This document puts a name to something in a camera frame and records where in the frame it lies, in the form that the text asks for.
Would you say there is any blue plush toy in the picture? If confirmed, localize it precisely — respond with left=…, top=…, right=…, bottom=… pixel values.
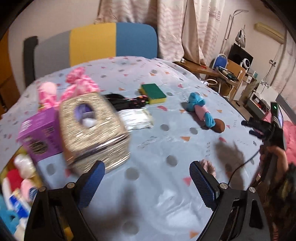
left=0, top=195, right=20, bottom=234

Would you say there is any silver ornate tissue box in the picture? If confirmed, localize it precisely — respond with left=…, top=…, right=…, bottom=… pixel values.
left=59, top=92, right=130, bottom=175

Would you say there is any white wet wipes pack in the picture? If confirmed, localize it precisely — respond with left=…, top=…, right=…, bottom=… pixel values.
left=118, top=108, right=154, bottom=132

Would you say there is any pink satin scrunchie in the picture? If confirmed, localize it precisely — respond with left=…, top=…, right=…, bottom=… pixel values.
left=199, top=159, right=216, bottom=177

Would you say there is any red fuzzy sock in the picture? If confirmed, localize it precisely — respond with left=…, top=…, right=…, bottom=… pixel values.
left=6, top=169, right=23, bottom=191

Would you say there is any blue tempo tissue pack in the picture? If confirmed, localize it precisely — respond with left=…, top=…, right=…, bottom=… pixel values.
left=9, top=188, right=31, bottom=218

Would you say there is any grey yellow blue chair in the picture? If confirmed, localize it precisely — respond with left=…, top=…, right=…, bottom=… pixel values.
left=23, top=22, right=158, bottom=86

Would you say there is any black patterned hair tie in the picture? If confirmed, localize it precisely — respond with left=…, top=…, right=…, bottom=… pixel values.
left=102, top=93, right=150, bottom=112

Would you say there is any white fluffy soft ball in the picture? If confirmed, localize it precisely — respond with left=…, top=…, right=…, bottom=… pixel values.
left=14, top=154, right=36, bottom=179

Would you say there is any pink soft sock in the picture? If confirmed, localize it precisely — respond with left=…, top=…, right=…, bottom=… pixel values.
left=21, top=179, right=38, bottom=203

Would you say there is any green yellow sponge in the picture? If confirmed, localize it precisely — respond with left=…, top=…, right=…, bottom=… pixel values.
left=139, top=83, right=167, bottom=104

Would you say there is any wooden side table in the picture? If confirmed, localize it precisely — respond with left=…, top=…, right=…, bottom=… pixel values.
left=175, top=60, right=242, bottom=90

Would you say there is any patterned plastic tablecloth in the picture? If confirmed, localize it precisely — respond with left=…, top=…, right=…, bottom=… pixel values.
left=0, top=56, right=263, bottom=241

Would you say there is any gold metal tin box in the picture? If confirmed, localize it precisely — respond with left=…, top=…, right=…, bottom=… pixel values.
left=0, top=146, right=45, bottom=241

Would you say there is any brown round makeup sponge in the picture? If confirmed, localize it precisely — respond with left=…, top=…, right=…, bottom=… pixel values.
left=211, top=118, right=225, bottom=133

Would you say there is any pink spotted plush toy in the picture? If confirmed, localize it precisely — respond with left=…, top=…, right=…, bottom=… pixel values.
left=38, top=67, right=100, bottom=109

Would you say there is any purple snack box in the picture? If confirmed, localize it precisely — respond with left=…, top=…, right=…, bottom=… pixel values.
left=17, top=108, right=62, bottom=163

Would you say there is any blue folding chair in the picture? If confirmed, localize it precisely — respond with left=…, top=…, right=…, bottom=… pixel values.
left=211, top=54, right=228, bottom=69

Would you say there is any pink patterned curtain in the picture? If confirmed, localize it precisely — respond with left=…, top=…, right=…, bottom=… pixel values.
left=95, top=0, right=225, bottom=65

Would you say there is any blue towel with pink mask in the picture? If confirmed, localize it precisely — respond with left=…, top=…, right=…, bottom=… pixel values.
left=186, top=92, right=216, bottom=128

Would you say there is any person's right hand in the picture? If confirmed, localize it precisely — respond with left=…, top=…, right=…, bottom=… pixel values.
left=259, top=144, right=290, bottom=183

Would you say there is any pink bedspread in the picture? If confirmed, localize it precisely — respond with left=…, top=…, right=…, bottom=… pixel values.
left=263, top=111, right=296, bottom=165

